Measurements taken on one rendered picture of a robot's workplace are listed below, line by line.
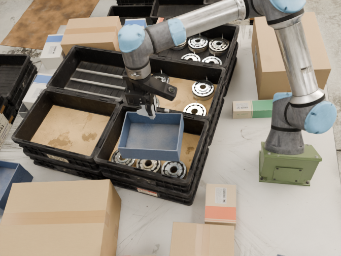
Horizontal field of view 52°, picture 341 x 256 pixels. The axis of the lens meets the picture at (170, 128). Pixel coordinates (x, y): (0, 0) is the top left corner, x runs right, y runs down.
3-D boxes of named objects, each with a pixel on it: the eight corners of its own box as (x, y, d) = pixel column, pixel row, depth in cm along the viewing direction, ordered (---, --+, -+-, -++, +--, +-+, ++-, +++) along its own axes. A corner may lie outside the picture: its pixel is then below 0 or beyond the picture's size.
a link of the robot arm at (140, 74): (151, 54, 105) (145, 72, 100) (153, 65, 109) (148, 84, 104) (127, 53, 106) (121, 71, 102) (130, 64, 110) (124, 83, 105)
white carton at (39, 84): (45, 84, 197) (38, 72, 190) (64, 86, 194) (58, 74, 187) (29, 112, 186) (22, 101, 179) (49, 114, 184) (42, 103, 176)
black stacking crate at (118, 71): (148, 72, 178) (144, 56, 169) (126, 118, 163) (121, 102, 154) (80, 61, 189) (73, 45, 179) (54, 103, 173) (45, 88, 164)
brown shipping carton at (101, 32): (125, 37, 213) (118, 16, 200) (120, 63, 200) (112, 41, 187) (77, 39, 217) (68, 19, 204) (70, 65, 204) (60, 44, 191)
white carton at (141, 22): (128, 31, 216) (125, 19, 209) (147, 30, 214) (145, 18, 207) (124, 53, 205) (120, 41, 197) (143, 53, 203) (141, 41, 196)
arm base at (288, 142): (296, 144, 146) (299, 121, 144) (310, 155, 131) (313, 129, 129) (260, 144, 146) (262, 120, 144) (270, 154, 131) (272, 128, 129)
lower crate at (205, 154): (210, 149, 161) (209, 134, 151) (192, 208, 145) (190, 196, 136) (131, 131, 172) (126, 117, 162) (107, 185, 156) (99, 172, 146)
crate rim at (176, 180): (209, 123, 144) (209, 119, 142) (189, 187, 129) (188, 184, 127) (122, 105, 155) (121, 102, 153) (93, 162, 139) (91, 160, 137)
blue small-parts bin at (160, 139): (184, 124, 125) (182, 113, 119) (179, 161, 117) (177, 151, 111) (130, 122, 128) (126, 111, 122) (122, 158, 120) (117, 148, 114)
